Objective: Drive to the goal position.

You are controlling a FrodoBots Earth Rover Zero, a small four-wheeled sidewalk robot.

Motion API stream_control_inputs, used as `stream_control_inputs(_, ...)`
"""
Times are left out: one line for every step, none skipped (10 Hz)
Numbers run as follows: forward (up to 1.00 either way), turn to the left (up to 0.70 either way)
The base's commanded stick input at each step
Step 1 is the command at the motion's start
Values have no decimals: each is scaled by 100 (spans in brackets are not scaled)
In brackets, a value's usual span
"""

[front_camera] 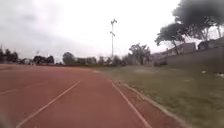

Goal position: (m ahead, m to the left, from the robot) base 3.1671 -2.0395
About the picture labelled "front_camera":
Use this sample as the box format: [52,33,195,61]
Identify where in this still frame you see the large dark tree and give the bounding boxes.
[154,0,224,51]

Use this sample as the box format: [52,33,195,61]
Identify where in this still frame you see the patchy grass verge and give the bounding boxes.
[94,64,224,128]

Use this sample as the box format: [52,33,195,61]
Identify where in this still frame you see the row of distant trees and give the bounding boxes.
[0,48,132,67]

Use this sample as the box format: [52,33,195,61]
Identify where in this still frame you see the pale concrete kerb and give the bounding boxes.
[99,70,196,128]

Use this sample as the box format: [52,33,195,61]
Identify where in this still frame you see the red running track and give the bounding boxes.
[0,63,183,128]

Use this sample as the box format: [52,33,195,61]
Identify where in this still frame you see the grey boundary wall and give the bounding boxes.
[152,46,224,72]

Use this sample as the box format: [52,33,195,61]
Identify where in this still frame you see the building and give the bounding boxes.
[164,42,198,57]

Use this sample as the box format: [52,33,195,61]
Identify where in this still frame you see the tall floodlight pole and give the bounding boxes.
[109,18,118,60]

